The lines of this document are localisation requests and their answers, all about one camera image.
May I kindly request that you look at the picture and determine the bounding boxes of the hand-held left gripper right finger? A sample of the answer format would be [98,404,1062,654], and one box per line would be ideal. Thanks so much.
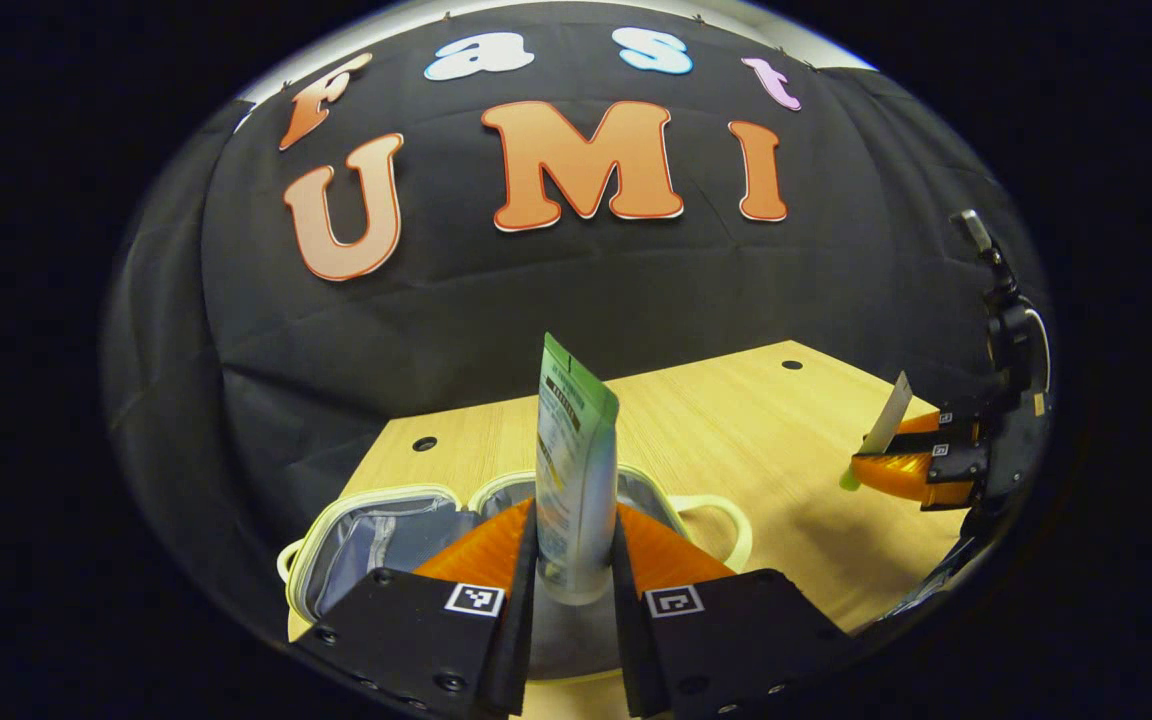
[613,503,852,719]

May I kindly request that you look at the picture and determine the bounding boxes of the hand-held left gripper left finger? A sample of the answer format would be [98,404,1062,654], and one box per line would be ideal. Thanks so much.
[291,498,540,719]

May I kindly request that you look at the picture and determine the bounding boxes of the slim tube with green cap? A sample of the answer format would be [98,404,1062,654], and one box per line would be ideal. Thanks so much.
[839,372,914,491]

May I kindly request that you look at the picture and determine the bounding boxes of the pale yellow small suitcase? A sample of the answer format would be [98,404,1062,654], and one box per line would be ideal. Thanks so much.
[276,465,754,681]

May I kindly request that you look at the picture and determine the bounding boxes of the green and white cream tube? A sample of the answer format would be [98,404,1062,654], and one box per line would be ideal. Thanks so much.
[534,333,621,607]

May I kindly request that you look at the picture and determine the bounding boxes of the black backdrop cloth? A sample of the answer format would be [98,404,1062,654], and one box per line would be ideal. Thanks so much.
[101,0,1052,601]

